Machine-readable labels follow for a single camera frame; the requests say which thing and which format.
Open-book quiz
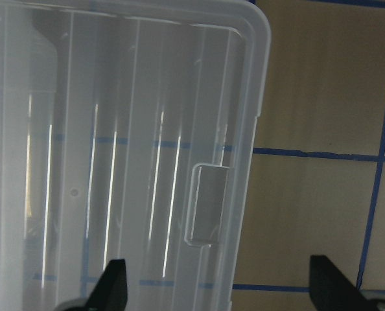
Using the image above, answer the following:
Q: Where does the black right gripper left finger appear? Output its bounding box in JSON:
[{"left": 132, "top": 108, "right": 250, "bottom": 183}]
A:
[{"left": 82, "top": 259, "right": 128, "bottom": 311}]

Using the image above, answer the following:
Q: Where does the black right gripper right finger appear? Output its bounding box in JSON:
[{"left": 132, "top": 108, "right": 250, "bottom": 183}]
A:
[{"left": 309, "top": 255, "right": 371, "bottom": 310}]

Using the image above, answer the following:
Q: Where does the clear plastic box lid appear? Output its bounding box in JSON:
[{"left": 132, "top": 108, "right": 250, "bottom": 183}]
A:
[{"left": 0, "top": 1, "right": 272, "bottom": 310}]

